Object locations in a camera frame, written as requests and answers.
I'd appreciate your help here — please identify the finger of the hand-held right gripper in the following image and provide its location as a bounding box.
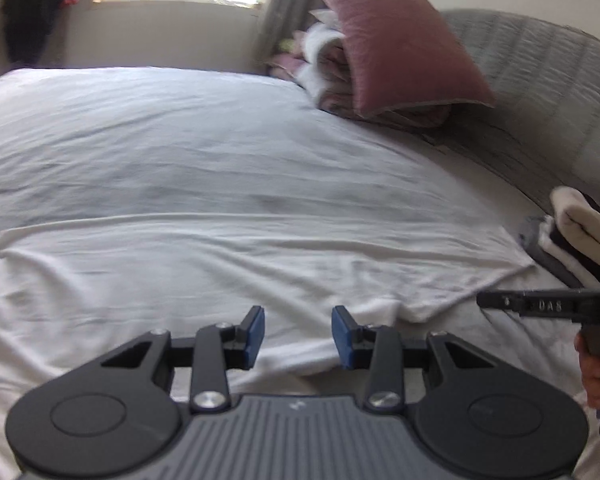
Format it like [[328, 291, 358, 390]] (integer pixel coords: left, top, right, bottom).
[[476, 290, 523, 316]]

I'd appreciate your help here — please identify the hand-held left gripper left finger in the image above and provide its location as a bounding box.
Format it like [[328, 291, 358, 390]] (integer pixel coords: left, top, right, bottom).
[[101, 306, 266, 413]]

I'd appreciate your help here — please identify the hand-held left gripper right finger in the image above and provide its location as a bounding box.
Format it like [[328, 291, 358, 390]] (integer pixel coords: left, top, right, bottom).
[[331, 305, 481, 413]]

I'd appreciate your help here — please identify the white garment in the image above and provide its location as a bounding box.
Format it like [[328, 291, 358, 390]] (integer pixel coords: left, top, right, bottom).
[[0, 217, 537, 461], [537, 215, 600, 288]]

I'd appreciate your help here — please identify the person's right hand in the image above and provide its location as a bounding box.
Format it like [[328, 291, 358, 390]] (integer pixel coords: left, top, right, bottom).
[[575, 335, 600, 411]]

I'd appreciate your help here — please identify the white folded garment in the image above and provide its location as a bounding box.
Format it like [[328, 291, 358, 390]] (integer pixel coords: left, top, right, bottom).
[[537, 215, 600, 288]]

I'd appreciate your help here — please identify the black folded garment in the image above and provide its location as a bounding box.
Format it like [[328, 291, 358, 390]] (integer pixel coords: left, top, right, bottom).
[[550, 227, 600, 281]]

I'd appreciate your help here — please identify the grey folded garment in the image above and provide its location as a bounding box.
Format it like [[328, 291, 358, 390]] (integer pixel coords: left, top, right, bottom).
[[520, 215, 583, 291]]

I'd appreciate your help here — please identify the cream folded garment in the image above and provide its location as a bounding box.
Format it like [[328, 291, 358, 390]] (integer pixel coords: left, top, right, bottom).
[[550, 186, 600, 281]]

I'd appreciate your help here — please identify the grey quilted headboard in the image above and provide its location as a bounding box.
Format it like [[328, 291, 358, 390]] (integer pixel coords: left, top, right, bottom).
[[430, 7, 600, 221]]

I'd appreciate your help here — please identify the maroon pillow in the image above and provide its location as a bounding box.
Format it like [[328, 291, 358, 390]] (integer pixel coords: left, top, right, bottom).
[[316, 0, 496, 121]]

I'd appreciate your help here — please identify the folded quilt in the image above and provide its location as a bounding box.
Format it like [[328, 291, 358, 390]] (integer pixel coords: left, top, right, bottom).
[[267, 7, 453, 133]]

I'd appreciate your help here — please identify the grey curtain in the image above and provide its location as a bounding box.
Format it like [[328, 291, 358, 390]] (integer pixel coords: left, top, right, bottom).
[[252, 0, 366, 73]]

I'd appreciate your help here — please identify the dark hanging jacket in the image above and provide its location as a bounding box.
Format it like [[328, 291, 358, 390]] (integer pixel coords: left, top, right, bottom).
[[2, 0, 88, 68]]

